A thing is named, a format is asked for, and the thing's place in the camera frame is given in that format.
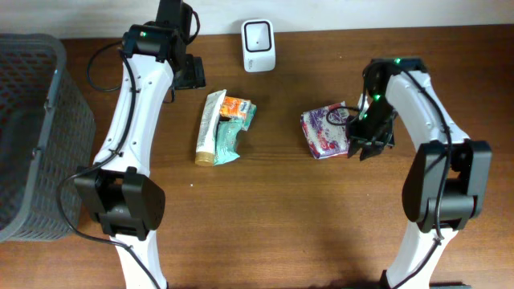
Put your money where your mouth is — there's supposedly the orange tissue pack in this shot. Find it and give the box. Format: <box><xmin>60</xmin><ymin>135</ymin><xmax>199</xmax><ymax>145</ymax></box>
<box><xmin>219</xmin><ymin>96</ymin><xmax>251</xmax><ymax>120</ymax></box>

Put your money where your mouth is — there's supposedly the teal wet wipes pack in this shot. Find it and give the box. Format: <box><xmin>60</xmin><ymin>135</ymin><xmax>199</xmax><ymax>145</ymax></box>
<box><xmin>214</xmin><ymin>119</ymin><xmax>243</xmax><ymax>166</ymax></box>

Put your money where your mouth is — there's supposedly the white barcode scanner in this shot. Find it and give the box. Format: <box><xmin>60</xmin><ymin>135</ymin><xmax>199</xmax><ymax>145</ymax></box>
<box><xmin>241</xmin><ymin>19</ymin><xmax>276</xmax><ymax>73</ymax></box>

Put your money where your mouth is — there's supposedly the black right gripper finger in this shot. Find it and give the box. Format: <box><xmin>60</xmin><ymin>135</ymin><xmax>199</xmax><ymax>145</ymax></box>
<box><xmin>347</xmin><ymin>140</ymin><xmax>362</xmax><ymax>157</ymax></box>
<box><xmin>359</xmin><ymin>145</ymin><xmax>381</xmax><ymax>161</ymax></box>

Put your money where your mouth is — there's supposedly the grey plastic mesh basket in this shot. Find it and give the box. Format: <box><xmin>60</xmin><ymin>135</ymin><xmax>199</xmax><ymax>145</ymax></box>
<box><xmin>1</xmin><ymin>34</ymin><xmax>96</xmax><ymax>242</ymax></box>

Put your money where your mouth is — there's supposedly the white tube gold cap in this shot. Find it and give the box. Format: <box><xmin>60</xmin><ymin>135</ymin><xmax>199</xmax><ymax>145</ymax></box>
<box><xmin>195</xmin><ymin>89</ymin><xmax>226</xmax><ymax>166</ymax></box>

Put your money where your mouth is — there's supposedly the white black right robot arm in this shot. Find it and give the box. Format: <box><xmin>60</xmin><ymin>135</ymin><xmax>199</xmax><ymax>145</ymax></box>
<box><xmin>346</xmin><ymin>58</ymin><xmax>492</xmax><ymax>288</ymax></box>

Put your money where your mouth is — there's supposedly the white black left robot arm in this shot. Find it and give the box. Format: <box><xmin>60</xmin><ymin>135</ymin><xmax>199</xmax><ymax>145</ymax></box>
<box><xmin>73</xmin><ymin>0</ymin><xmax>206</xmax><ymax>288</ymax></box>

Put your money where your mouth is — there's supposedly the green white tissue pack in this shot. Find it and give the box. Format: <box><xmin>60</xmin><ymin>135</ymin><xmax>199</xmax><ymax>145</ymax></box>
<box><xmin>242</xmin><ymin>104</ymin><xmax>257</xmax><ymax>131</ymax></box>

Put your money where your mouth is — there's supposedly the red purple tissue pack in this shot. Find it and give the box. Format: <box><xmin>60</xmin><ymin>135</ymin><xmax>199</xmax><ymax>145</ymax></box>
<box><xmin>300</xmin><ymin>102</ymin><xmax>353</xmax><ymax>159</ymax></box>

